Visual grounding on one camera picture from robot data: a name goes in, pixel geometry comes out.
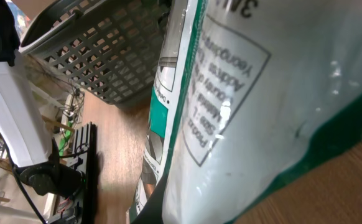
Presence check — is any green white package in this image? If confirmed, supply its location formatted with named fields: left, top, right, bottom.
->
left=127, top=0, right=362, bottom=223

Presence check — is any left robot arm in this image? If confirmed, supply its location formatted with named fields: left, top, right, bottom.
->
left=0, top=1, right=83, bottom=197

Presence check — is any black finned base mount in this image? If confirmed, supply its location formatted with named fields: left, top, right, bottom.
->
left=47, top=123, right=99, bottom=224

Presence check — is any grey plastic basket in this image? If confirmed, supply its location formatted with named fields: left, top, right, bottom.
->
left=20, top=0, right=172, bottom=110

